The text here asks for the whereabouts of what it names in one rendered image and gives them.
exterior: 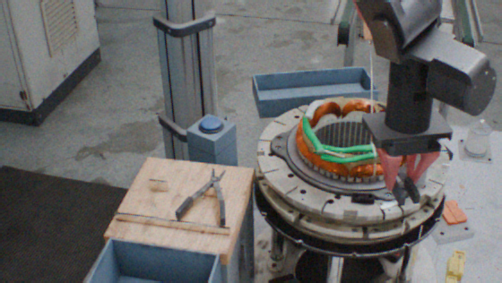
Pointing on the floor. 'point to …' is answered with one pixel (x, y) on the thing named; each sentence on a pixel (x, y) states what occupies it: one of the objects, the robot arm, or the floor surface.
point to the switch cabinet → (44, 55)
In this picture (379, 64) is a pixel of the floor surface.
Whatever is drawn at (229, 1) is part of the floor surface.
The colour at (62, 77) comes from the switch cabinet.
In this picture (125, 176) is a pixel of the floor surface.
